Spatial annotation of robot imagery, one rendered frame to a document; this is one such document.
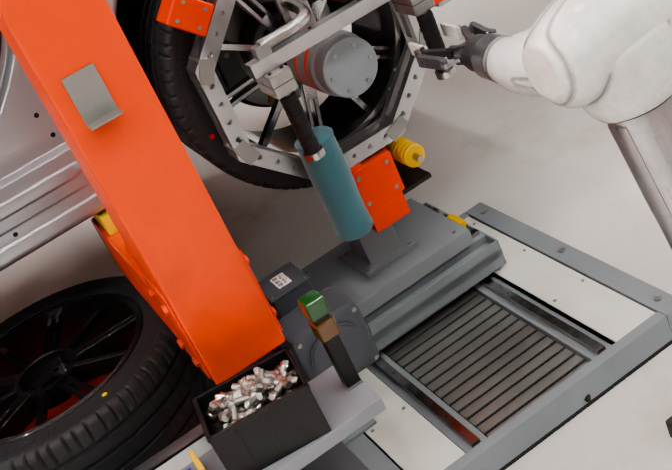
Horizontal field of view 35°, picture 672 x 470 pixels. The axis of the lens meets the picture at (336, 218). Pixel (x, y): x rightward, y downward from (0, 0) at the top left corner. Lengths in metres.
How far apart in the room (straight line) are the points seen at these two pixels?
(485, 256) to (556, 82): 1.44
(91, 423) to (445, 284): 0.98
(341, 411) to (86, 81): 0.74
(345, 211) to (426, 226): 0.53
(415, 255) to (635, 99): 1.42
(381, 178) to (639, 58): 1.21
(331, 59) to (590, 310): 0.87
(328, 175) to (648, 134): 1.01
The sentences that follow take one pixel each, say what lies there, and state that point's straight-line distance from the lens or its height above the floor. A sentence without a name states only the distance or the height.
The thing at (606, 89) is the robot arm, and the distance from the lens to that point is 1.38.
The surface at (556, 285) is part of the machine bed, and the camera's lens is 2.70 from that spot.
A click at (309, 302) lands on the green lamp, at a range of 1.90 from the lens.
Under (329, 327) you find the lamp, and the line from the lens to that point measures 1.93.
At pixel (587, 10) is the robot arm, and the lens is 1.36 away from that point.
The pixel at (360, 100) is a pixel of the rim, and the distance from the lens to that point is 2.56.
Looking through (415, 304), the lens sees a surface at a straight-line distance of 2.70.
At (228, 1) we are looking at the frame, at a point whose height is 1.06.
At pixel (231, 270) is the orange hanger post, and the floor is 0.72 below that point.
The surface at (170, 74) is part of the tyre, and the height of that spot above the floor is 0.96.
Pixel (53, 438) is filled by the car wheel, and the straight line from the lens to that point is 2.26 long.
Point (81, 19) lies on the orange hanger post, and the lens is 1.80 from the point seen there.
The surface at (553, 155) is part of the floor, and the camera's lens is 3.40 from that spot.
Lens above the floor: 1.64
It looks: 28 degrees down
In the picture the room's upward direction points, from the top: 25 degrees counter-clockwise
